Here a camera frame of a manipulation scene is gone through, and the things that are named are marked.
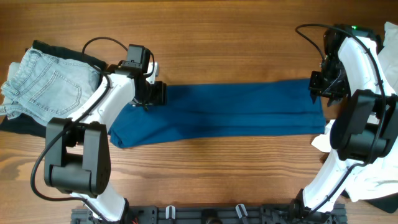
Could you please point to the white garment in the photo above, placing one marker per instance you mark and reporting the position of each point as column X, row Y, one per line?
column 365, row 131

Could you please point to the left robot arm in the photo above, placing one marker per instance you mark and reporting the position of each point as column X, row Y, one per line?
column 77, row 159

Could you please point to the folded black garment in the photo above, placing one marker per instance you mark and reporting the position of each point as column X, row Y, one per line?
column 25, row 124

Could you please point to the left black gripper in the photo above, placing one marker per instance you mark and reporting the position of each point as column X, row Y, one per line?
column 160, row 97

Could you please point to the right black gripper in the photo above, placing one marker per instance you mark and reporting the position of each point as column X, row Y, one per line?
column 325, row 90

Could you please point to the folded light blue jeans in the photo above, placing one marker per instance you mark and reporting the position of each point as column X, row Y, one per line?
column 45, row 86

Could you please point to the black garment with logo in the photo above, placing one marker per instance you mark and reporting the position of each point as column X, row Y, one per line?
column 388, row 204

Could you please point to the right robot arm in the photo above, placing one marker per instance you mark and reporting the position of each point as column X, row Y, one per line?
column 379, row 181

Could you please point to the blue t-shirt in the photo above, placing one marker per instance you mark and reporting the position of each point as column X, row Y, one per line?
column 220, row 110

